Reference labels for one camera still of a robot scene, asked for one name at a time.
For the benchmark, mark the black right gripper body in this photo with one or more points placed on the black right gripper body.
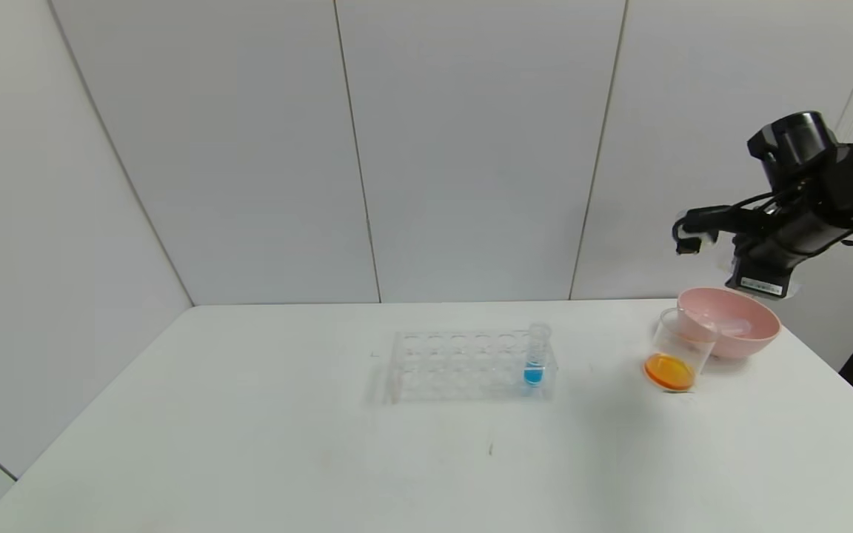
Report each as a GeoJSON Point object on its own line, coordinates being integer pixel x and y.
{"type": "Point", "coordinates": [760, 280]}

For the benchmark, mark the test tube with yellow pigment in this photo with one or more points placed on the test tube with yellow pigment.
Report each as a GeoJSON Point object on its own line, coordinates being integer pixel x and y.
{"type": "Point", "coordinates": [793, 291]}

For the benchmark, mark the test tube with red pigment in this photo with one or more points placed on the test tube with red pigment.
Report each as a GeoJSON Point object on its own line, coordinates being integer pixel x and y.
{"type": "Point", "coordinates": [726, 326]}

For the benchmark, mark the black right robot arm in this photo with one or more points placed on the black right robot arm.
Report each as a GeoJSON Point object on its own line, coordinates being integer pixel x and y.
{"type": "Point", "coordinates": [834, 170]}

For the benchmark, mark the clear plastic beaker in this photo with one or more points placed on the clear plastic beaker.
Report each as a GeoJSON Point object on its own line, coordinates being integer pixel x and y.
{"type": "Point", "coordinates": [669, 370]}

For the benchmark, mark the test tube with blue pigment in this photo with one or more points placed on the test tube with blue pigment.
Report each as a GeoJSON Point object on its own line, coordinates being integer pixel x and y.
{"type": "Point", "coordinates": [534, 370]}

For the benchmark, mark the clear plastic test tube rack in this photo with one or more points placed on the clear plastic test tube rack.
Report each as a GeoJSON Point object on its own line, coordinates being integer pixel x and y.
{"type": "Point", "coordinates": [456, 363]}

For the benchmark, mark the pink bowl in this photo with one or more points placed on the pink bowl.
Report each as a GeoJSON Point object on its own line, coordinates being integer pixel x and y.
{"type": "Point", "coordinates": [756, 337]}

